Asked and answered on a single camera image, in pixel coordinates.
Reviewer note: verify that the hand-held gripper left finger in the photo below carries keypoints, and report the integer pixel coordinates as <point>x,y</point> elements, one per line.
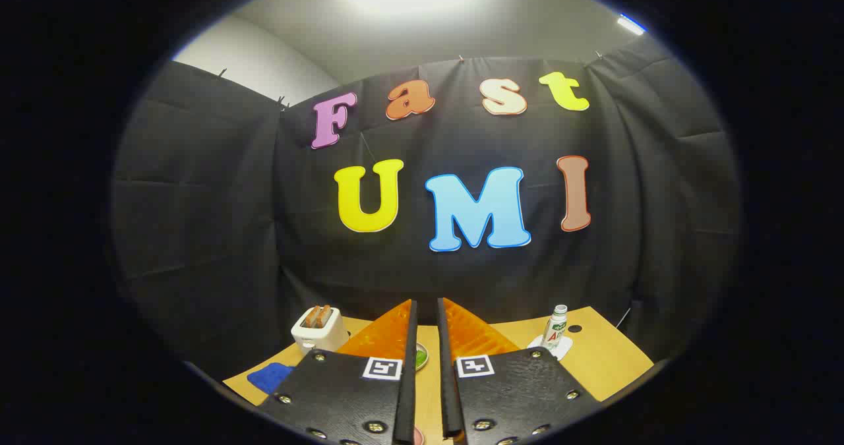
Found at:
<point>411,353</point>

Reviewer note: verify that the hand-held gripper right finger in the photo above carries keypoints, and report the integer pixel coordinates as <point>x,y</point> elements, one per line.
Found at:
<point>444,353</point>

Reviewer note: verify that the oval plate of food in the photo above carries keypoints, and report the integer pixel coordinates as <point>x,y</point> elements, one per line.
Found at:
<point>421,356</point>

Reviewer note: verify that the white toaster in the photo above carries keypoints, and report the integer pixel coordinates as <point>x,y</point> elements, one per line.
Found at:
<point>322,339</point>

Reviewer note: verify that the brown toast slices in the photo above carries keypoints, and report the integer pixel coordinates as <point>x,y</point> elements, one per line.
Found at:
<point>316,316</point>

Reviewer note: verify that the white bottle with green label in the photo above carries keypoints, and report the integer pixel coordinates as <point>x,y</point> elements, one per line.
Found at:
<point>555,329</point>

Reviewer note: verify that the white square coaster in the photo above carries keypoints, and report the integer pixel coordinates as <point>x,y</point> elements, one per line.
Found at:
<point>560,349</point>

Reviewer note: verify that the blue folded cloth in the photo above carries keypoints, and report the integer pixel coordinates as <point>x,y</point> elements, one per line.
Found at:
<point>270,378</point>

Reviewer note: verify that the small ceiling light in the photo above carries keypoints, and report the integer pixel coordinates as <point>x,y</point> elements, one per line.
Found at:
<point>631,24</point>

